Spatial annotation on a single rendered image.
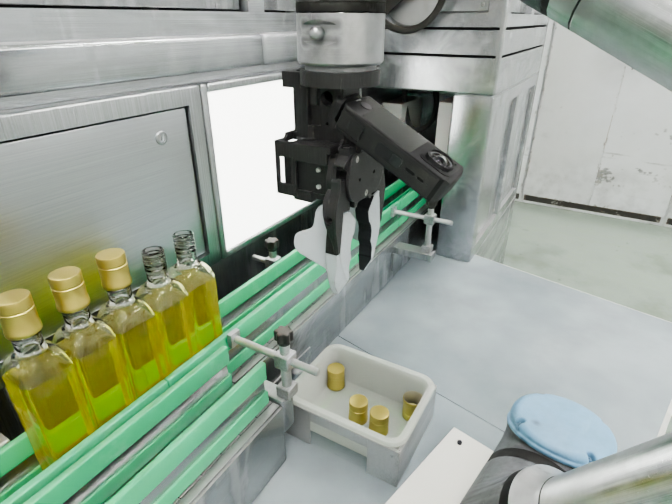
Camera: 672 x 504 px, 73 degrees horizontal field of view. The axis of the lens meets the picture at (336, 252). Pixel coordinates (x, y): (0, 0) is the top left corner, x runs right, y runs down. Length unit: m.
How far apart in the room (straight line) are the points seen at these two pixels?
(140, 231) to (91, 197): 0.10
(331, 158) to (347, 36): 0.10
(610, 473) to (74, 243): 0.68
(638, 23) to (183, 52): 0.64
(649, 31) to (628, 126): 3.67
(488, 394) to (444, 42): 0.88
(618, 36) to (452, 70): 0.93
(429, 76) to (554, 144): 2.86
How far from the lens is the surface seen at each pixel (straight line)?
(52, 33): 0.75
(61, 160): 0.72
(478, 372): 1.05
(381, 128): 0.40
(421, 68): 1.37
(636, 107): 4.07
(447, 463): 0.84
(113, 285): 0.63
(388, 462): 0.80
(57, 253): 0.75
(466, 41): 1.33
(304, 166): 0.44
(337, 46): 0.40
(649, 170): 4.17
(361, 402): 0.85
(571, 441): 0.60
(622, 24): 0.43
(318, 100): 0.43
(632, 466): 0.43
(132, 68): 0.78
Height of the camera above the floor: 1.42
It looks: 27 degrees down
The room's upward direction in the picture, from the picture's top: straight up
